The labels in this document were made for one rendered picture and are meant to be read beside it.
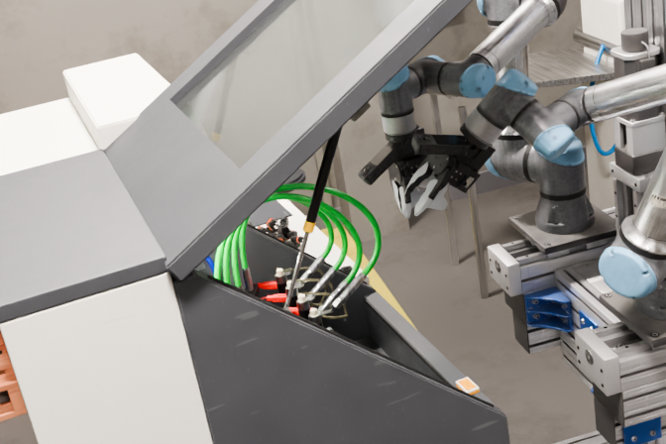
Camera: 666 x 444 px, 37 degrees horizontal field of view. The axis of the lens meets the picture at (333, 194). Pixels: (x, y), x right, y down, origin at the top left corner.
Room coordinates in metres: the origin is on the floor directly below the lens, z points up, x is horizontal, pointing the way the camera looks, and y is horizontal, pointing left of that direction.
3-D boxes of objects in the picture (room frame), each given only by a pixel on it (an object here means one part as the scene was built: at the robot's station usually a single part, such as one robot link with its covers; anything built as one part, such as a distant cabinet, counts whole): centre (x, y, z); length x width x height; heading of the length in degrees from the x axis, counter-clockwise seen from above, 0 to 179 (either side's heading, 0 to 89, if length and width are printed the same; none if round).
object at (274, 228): (2.66, 0.17, 1.01); 0.23 x 0.11 x 0.06; 17
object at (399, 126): (2.13, -0.17, 1.45); 0.08 x 0.08 x 0.05
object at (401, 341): (1.99, -0.14, 0.87); 0.62 x 0.04 x 0.16; 17
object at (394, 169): (2.13, -0.18, 1.37); 0.09 x 0.08 x 0.12; 108
